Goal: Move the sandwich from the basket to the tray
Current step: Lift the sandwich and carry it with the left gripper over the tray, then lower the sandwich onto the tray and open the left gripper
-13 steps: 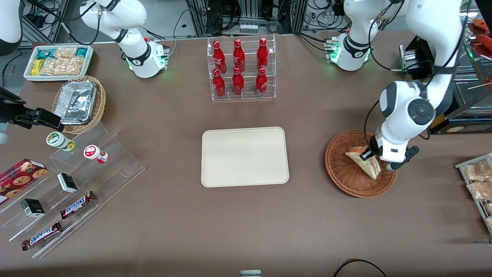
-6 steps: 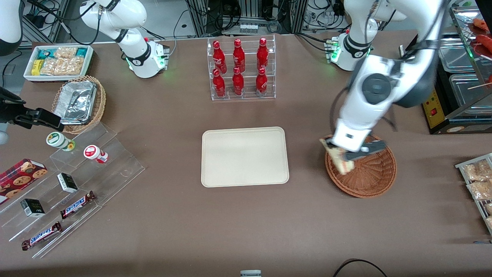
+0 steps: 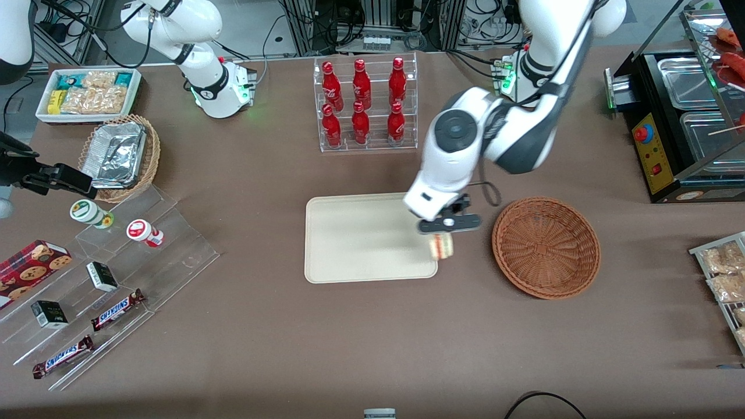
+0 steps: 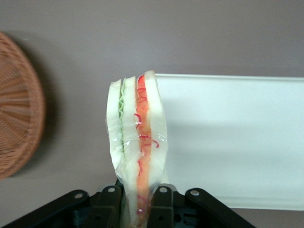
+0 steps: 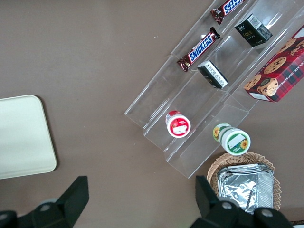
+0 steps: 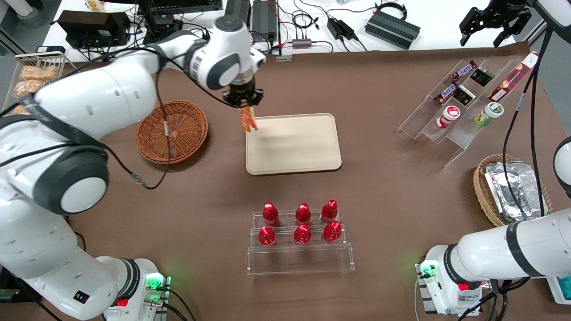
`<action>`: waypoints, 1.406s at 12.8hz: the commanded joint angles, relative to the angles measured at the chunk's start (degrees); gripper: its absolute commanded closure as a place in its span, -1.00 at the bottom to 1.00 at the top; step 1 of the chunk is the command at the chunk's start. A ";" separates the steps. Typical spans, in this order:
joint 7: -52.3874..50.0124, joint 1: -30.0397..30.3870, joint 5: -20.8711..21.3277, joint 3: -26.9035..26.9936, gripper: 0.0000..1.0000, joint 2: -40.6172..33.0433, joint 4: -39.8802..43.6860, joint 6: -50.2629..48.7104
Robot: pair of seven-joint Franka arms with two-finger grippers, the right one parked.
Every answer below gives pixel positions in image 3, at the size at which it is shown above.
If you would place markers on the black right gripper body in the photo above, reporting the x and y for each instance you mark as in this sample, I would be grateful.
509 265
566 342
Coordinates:
28 174

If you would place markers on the triangular sandwich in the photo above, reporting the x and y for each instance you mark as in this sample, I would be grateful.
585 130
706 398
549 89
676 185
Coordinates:
442 247

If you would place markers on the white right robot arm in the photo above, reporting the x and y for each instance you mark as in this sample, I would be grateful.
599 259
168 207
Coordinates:
204 70

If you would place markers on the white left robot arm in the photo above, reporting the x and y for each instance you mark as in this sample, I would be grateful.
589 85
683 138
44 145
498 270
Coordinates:
460 163

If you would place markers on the cream plastic tray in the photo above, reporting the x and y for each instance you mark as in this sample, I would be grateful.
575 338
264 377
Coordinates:
361 238

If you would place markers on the light wicker basket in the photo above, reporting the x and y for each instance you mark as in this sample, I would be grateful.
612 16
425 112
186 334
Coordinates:
148 169

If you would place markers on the brown wicker basket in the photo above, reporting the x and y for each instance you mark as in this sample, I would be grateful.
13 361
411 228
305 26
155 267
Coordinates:
544 247

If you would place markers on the grey snack tray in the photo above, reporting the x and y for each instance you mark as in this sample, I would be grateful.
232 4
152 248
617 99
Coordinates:
698 251

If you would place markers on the green-lidded white cup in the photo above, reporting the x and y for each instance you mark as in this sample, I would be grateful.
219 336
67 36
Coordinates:
86 211

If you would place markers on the stack of aluminium foil trays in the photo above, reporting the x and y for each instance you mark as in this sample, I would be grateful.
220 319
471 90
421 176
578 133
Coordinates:
113 154

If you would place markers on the white snack bin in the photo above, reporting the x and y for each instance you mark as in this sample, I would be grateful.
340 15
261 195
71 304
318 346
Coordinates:
42 113

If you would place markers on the yellow snack pack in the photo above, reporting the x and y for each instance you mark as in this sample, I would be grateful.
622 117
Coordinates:
55 102

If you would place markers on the red-lidded white cup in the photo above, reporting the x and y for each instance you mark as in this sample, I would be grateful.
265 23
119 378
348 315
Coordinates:
139 230

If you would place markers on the large clear cracker bag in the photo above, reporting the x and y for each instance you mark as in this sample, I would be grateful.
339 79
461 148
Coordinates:
93 100

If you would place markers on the red tartan cookie box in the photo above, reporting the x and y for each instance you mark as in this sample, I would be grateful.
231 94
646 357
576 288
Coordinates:
29 270

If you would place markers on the small black carton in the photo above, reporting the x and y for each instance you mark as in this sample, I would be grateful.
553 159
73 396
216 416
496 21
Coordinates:
102 276
49 314

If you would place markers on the teal snack pack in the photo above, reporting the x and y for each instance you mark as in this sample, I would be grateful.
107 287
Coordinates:
123 78
67 80

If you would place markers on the red cola bottle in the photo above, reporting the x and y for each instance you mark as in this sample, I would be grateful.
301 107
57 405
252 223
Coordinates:
360 127
332 87
396 127
397 82
332 129
361 86

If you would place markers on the clear acrylic bottle rack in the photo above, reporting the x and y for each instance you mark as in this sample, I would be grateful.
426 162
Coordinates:
378 145

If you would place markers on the small clear cracker bag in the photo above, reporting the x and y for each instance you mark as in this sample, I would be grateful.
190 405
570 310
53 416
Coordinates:
99 79

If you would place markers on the clear acrylic stepped display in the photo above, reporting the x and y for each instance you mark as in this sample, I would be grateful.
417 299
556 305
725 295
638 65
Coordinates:
174 256

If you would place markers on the Snickers chocolate bar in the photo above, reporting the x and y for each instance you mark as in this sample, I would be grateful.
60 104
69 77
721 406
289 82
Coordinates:
63 357
116 310

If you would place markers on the white power strip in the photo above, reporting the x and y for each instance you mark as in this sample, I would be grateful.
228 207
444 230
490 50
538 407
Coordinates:
376 43

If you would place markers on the grey device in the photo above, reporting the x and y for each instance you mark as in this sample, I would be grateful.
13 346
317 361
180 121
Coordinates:
379 414

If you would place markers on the black hot dog warmer machine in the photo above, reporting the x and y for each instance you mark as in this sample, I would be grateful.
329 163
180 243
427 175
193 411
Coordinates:
655 160

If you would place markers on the steel food pan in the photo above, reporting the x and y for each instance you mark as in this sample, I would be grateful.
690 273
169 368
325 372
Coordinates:
707 137
687 81

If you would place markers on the clear bag of snacks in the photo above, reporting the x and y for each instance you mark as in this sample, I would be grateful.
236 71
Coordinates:
727 288
739 315
722 259
741 337

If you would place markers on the red sausage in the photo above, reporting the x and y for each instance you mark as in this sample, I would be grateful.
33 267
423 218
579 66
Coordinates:
727 36
734 61

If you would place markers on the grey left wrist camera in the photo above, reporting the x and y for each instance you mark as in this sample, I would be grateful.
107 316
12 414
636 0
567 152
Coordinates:
463 223

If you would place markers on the aluminium profile frame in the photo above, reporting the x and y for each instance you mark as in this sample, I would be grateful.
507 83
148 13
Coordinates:
300 26

